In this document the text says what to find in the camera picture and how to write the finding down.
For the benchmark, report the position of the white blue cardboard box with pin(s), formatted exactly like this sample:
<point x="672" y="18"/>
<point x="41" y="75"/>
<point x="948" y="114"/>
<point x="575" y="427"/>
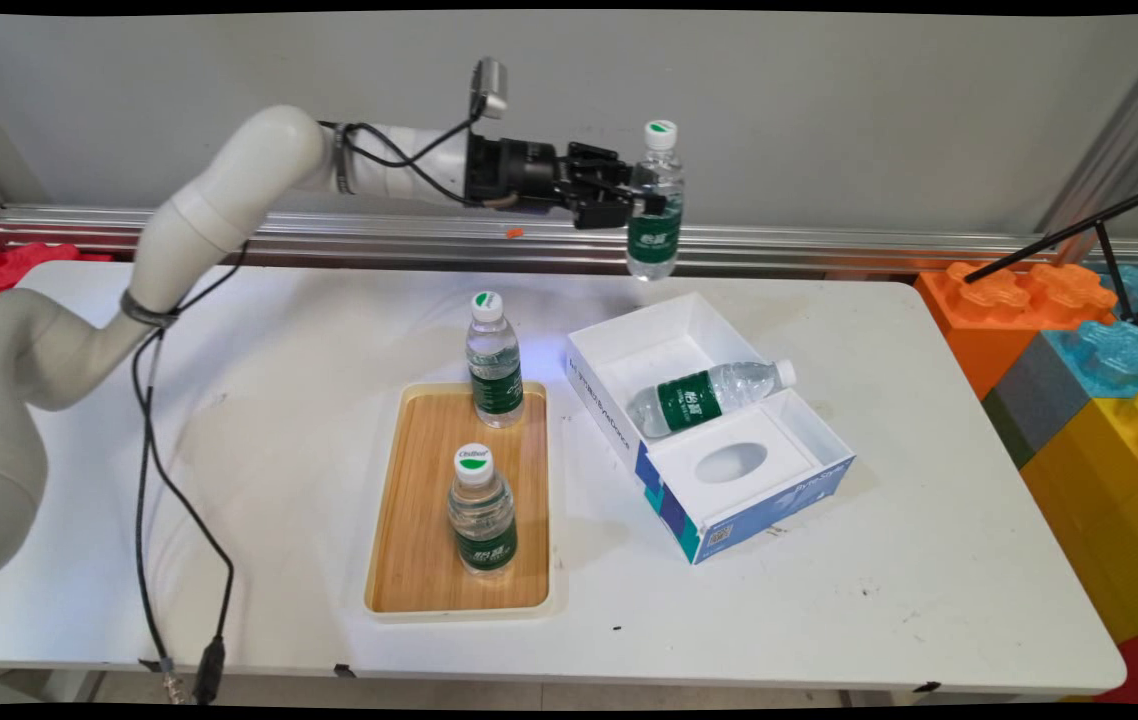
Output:
<point x="689" y="472"/>

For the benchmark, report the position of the green label water bottle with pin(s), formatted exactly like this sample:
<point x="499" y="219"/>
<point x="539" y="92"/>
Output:
<point x="497" y="385"/>
<point x="484" y="545"/>
<point x="694" y="400"/>
<point x="654" y="245"/>

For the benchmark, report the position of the wooden tray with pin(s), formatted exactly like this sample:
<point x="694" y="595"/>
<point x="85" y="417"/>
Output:
<point x="419" y="520"/>

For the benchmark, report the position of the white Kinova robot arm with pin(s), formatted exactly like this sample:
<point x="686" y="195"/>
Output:
<point x="219" y="200"/>

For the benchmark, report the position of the black tripod stand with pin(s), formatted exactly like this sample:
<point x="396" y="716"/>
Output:
<point x="1059" y="235"/>

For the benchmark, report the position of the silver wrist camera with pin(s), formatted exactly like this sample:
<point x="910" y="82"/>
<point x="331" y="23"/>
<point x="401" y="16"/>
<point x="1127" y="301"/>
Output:
<point x="491" y="85"/>

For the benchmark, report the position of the grey foam block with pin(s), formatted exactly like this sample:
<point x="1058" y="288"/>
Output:
<point x="1039" y="400"/>

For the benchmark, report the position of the large colourful toy bricks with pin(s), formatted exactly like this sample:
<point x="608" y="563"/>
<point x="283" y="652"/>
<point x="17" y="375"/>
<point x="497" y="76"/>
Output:
<point x="1109" y="480"/>

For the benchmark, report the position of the aluminium frame rail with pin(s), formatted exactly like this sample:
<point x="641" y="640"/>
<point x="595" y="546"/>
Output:
<point x="829" y="245"/>

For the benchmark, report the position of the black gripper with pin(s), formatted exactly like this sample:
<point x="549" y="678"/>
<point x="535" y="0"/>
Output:
<point x="519" y="172"/>

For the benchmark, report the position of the orange foam block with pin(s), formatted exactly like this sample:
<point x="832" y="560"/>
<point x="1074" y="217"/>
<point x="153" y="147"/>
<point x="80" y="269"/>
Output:
<point x="979" y="330"/>

